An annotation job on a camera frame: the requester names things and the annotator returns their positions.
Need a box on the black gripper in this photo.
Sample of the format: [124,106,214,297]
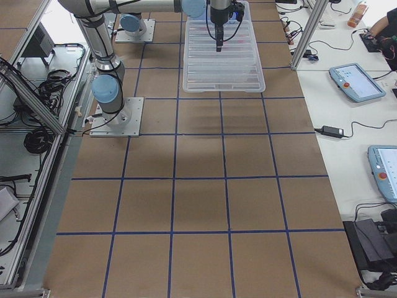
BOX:
[210,1,245,52]

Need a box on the clear plastic box lid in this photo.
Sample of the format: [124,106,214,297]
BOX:
[183,1,265,93]

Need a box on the teach pendant tablet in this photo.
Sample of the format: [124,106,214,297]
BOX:
[329,63,386,102]
[367,145,396,203]

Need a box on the orange bottle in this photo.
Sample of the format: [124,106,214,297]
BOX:
[347,1,368,28]

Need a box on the black power adapter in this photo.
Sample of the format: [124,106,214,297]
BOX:
[315,125,344,138]

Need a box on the black laptop stand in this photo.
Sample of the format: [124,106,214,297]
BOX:
[343,219,396,273]

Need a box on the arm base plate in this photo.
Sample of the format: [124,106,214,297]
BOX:
[115,18,156,43]
[89,97,144,137]

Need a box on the aluminium frame post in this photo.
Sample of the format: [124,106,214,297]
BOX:
[290,0,328,71]

